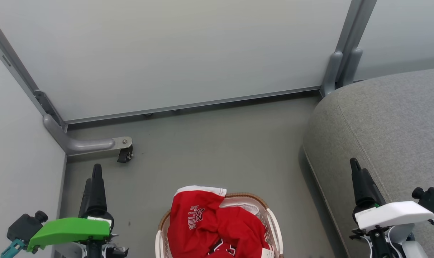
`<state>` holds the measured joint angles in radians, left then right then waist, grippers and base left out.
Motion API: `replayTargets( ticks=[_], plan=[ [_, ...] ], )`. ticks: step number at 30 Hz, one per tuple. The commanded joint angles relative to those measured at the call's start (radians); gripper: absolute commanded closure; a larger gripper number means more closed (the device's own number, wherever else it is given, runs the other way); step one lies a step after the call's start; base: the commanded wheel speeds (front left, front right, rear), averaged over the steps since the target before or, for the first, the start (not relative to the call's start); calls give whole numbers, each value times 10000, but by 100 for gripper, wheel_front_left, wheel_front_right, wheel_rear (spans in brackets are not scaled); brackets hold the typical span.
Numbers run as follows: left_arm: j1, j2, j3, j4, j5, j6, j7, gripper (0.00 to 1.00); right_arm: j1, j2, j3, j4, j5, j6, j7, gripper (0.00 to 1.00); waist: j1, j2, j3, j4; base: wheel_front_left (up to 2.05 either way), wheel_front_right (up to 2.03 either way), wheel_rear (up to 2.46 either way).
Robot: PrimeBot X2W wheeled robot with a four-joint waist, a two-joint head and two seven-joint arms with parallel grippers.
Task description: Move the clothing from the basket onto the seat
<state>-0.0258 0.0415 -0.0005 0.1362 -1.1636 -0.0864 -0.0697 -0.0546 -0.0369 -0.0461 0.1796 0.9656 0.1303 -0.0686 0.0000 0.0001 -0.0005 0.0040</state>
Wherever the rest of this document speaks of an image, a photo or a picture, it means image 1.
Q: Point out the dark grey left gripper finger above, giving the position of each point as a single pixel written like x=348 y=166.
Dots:
x=85 y=197
x=96 y=190

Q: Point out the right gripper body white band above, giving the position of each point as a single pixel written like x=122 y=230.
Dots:
x=392 y=215

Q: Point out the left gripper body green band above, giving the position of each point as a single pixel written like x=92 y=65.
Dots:
x=70 y=229

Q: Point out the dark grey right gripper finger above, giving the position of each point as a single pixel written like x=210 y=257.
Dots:
x=360 y=186
x=373 y=190

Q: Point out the red Bulls 23 jersey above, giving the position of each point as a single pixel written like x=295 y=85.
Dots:
x=188 y=236

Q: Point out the red shorts white trim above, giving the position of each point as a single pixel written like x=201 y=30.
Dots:
x=242 y=229

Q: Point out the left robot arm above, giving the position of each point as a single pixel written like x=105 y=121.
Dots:
x=95 y=250

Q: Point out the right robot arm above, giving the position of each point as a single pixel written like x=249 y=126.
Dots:
x=406 y=247

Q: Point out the grey fabric sofa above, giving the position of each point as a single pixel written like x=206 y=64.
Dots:
x=381 y=125

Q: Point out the black caster wheel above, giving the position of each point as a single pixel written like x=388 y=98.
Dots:
x=125 y=154

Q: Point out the white laundry basket brown rim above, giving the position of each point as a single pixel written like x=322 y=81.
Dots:
x=276 y=229

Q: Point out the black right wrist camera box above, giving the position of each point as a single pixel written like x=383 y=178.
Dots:
x=433 y=199

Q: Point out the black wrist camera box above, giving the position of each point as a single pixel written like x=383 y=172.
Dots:
x=433 y=199
x=25 y=226

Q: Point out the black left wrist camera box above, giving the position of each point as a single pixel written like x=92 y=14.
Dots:
x=25 y=226

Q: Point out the grey partition post curved foot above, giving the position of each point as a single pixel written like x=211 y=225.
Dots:
x=84 y=145

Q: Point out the grey partition bottom rail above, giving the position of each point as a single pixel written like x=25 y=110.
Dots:
x=202 y=104

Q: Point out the grey partition post two brackets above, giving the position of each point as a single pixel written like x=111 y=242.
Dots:
x=349 y=36

